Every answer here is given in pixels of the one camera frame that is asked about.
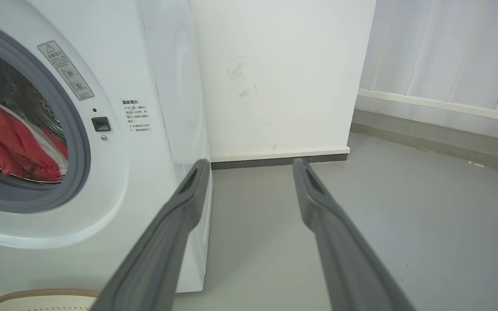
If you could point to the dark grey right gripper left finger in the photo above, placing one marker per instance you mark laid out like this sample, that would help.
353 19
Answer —
162 250

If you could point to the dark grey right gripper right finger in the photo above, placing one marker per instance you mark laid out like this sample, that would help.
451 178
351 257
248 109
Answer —
344 255

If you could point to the white front-loading washing machine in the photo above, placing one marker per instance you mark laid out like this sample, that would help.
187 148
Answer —
115 142

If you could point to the white laundry basket woven rim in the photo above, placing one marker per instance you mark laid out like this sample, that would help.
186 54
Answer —
41 300

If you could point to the red garment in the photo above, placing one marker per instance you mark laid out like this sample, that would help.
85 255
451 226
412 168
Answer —
13 138

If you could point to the white slatted partition panel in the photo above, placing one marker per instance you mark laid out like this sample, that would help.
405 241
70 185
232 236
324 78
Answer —
448 65

